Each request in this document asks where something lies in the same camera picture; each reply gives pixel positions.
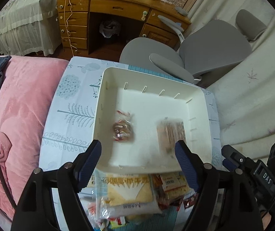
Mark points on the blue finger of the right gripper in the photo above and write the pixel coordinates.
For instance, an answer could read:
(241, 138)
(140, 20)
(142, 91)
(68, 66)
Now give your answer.
(230, 165)

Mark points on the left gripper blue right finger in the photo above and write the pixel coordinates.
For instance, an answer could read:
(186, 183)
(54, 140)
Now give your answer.
(185, 159)

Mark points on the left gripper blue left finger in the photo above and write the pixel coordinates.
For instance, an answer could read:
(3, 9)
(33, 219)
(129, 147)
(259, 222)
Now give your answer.
(87, 164)

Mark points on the beige cracker packet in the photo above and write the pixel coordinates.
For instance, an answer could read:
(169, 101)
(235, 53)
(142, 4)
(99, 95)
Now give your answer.
(169, 132)

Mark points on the large yellow noodle pack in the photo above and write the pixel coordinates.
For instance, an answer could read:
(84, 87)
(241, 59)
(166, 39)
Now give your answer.
(123, 195)

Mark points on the red white snack packet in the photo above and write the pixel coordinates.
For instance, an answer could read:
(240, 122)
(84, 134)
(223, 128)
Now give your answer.
(103, 224)

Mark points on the dark red foil packet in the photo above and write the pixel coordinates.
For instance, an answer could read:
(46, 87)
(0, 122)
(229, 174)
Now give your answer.
(190, 201)

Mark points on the clear bag of nuts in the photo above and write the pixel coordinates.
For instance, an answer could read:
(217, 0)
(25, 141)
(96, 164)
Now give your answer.
(123, 127)

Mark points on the LiPO biscuit packet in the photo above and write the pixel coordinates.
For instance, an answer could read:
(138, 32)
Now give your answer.
(168, 181)

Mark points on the clear pack pale pastry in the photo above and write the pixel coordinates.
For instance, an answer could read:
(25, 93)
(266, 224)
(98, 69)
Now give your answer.
(167, 198)

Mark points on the white plastic storage bin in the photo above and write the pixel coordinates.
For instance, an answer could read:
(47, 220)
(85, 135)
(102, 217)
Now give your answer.
(149, 100)

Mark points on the white floral curtain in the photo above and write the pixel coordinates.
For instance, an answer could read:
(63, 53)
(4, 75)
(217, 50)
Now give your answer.
(245, 96)

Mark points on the pink bed blanket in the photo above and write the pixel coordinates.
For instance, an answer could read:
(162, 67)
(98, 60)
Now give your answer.
(25, 97)

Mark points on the grey office chair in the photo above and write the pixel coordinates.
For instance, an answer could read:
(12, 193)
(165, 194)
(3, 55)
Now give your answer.
(216, 45)

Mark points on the wooden desk with drawers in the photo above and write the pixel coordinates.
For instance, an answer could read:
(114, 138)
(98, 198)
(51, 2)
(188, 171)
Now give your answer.
(101, 28)

